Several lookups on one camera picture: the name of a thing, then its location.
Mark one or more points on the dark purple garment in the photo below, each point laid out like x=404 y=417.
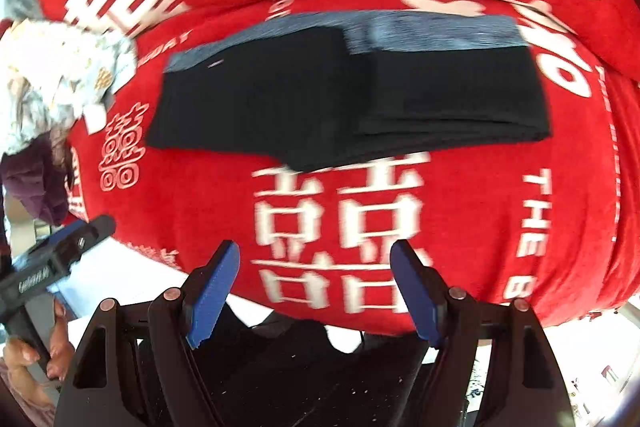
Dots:
x=39 y=178

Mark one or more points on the red blanket with white characters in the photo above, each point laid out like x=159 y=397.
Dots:
x=554 y=222

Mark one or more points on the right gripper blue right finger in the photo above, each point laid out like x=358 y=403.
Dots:
x=448 y=319

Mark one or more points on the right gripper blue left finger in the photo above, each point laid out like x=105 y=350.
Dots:
x=179 y=321

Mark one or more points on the person's left hand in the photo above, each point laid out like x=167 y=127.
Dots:
x=32 y=358

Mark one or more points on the black pants with blue waistband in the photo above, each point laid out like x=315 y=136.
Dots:
x=328 y=89

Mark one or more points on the white patterned cloth pile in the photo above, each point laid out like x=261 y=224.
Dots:
x=54 y=74

